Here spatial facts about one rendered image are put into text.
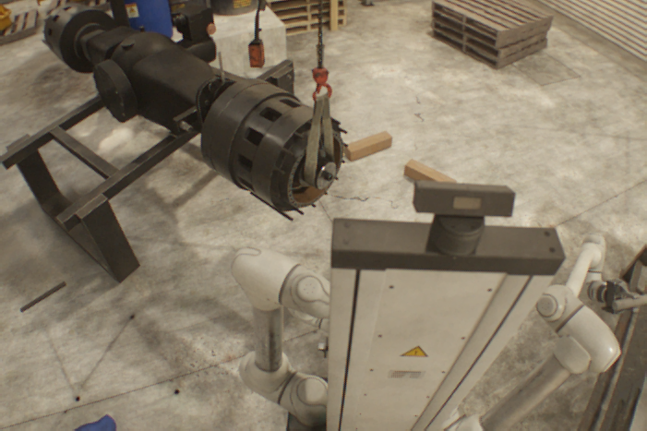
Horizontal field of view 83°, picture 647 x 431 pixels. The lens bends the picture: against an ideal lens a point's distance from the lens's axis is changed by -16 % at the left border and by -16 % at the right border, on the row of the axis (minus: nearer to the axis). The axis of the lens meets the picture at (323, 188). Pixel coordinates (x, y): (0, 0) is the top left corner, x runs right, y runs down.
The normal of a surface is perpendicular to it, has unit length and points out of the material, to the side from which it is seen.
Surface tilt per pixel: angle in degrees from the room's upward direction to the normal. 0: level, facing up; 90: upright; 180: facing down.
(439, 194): 62
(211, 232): 0
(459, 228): 0
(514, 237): 0
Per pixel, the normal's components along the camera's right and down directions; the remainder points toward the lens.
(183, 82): 0.35, -0.43
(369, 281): -0.08, 0.70
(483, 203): -0.07, 0.27
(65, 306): 0.00, -0.71
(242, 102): -0.20, -0.51
